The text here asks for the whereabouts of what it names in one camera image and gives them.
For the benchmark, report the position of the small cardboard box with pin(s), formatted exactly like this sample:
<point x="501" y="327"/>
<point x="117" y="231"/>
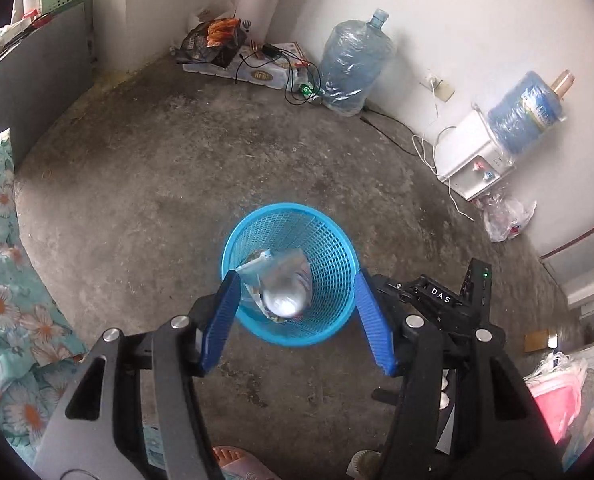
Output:
<point x="539" y="341"/>

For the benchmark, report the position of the floral blue blanket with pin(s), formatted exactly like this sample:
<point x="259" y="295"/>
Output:
<point x="7" y="310"/>

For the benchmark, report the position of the pink slipper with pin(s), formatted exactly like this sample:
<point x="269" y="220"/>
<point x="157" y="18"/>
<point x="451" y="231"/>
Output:
<point x="232" y="462"/>

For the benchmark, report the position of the white wall outlet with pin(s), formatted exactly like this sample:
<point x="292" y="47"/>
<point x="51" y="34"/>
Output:
<point x="439" y="87"/>

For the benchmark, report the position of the rolled balloon print wallpaper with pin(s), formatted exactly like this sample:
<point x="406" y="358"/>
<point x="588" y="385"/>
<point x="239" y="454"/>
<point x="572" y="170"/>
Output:
<point x="257" y="0"/>

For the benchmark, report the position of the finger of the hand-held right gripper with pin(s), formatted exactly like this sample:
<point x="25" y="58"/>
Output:
<point x="394" y="292"/>

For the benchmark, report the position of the beige slipper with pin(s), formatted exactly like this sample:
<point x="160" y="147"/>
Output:
<point x="364" y="464"/>

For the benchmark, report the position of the silver foil packet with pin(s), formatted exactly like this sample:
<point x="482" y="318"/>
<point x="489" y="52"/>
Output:
<point x="279" y="285"/>

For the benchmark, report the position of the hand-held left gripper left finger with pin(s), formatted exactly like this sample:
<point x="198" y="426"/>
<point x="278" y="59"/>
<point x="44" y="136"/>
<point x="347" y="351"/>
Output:
<point x="222" y="325"/>

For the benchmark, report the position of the empty clear water jug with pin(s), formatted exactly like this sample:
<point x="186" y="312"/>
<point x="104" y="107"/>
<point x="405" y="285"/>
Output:
<point x="354" y="65"/>

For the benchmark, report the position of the white water dispenser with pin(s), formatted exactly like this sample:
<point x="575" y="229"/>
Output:
<point x="469" y="160"/>

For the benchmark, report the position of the blue mesh waste basket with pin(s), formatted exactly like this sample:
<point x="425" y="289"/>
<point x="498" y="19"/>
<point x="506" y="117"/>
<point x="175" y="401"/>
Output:
<point x="327" y="255"/>

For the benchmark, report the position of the clear plastic bag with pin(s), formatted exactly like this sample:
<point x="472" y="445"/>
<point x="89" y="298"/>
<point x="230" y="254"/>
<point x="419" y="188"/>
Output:
<point x="509" y="217"/>

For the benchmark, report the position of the pink printed bag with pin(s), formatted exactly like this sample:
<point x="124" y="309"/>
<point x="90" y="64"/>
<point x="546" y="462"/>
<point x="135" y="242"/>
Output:
<point x="557" y="400"/>

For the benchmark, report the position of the dark snack bag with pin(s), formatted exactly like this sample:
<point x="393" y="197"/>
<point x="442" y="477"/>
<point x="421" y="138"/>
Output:
<point x="212" y="42"/>

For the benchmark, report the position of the white tissue multipack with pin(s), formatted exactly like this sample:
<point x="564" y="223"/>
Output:
<point x="264" y="72"/>

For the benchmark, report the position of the grey cabinet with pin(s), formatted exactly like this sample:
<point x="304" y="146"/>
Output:
<point x="37" y="75"/>

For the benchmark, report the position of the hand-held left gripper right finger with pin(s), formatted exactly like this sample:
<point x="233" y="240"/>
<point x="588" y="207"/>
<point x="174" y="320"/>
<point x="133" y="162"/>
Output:
<point x="374" y="325"/>

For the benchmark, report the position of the tan bottle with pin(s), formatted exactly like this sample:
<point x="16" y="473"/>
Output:
<point x="563" y="81"/>

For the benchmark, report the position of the blue wrapped water jug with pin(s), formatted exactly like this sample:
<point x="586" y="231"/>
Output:
<point x="524" y="112"/>

